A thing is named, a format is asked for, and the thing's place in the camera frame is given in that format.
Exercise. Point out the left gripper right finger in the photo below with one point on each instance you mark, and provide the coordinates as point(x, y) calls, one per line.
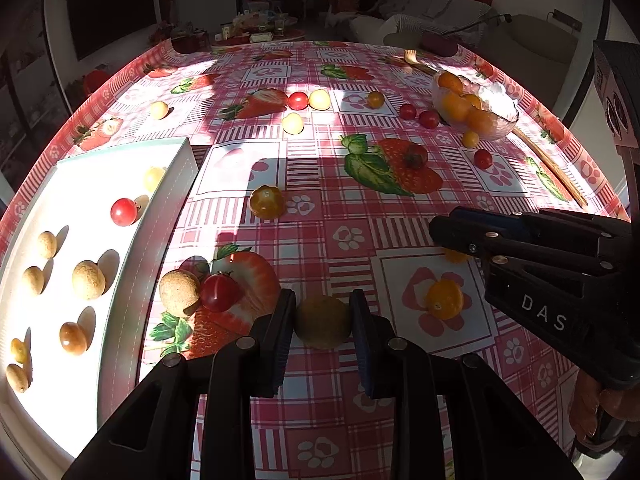
point(370, 333)

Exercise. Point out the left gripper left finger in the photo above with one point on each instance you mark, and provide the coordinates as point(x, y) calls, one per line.
point(277, 341)

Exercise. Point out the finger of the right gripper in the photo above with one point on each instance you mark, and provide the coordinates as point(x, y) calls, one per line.
point(573, 253)
point(547, 222)

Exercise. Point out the red cherry tomato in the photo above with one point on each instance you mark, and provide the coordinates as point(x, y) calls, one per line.
point(124, 212)

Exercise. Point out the pale fruit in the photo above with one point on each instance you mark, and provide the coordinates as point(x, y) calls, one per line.
point(153, 177)

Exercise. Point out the yellow cherry tomato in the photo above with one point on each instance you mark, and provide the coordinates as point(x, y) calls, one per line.
point(455, 257)

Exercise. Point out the orange cherry tomato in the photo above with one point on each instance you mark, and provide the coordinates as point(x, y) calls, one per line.
point(444, 299)

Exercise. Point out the red tomato near bowl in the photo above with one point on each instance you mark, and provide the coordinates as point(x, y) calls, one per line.
point(483, 159)

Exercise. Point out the red tomato on strawberry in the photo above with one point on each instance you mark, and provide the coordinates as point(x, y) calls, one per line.
point(415, 156)

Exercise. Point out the red tomato beside longan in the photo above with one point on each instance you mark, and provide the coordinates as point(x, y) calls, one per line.
point(220, 292)

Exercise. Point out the yellow tomato below bowl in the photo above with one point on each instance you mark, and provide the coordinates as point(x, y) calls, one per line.
point(470, 139)

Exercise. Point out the red tomato pair right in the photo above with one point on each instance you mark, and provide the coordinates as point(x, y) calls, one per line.
point(429, 119)

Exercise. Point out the red tomato pair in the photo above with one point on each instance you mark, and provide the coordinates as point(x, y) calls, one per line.
point(429, 119)
point(407, 111)

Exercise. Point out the brown longan by strawberry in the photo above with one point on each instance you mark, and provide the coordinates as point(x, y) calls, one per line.
point(180, 293)

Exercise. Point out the clear glass bowl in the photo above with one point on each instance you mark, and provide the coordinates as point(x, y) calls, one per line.
point(468, 111)

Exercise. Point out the red tomato pair left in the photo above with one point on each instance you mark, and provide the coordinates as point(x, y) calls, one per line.
point(407, 111)

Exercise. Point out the strawberry pattern tablecloth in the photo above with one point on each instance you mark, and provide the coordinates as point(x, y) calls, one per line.
point(356, 218)

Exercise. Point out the orange fruit in bowl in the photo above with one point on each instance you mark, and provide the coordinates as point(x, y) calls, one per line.
point(451, 82)

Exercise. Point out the orange tomato on paw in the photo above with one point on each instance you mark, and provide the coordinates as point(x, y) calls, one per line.
point(375, 100)

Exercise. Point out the orange tomato on leaf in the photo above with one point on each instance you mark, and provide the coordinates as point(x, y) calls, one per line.
point(267, 203)

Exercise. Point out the yellow tomato far centre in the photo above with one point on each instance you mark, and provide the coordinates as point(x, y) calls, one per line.
point(319, 99)

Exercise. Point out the pale longan far centre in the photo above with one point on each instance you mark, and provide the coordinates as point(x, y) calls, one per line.
point(293, 124)

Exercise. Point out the pale longan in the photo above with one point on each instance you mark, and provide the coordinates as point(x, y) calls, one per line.
point(293, 124)
point(158, 110)

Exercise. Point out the red tomato far centre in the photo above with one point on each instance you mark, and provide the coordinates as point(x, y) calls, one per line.
point(297, 100)

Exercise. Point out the large longan in tray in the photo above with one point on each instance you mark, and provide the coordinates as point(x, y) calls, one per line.
point(88, 281)

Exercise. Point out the brown glossy fruit in tray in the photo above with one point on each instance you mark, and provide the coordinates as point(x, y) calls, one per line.
point(73, 338)

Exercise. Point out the white rectangular tray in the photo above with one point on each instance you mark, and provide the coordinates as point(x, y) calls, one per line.
point(69, 397)

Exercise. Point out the white sofa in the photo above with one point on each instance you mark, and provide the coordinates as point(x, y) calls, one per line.
point(469, 18)

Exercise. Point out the small longan in tray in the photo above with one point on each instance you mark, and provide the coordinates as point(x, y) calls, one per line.
point(47, 244)

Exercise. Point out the yellow tomato in tray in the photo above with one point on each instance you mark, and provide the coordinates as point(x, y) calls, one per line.
point(19, 351)

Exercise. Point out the longan at tray corner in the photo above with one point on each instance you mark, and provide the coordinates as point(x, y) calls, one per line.
point(17, 377)

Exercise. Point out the pale longan far left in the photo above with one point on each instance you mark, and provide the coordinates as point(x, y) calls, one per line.
point(158, 110)

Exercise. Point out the cluttered coffee table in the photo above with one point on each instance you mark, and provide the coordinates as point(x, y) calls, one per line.
point(257, 28)

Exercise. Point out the black television screen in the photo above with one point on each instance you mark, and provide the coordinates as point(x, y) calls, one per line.
point(95, 24)

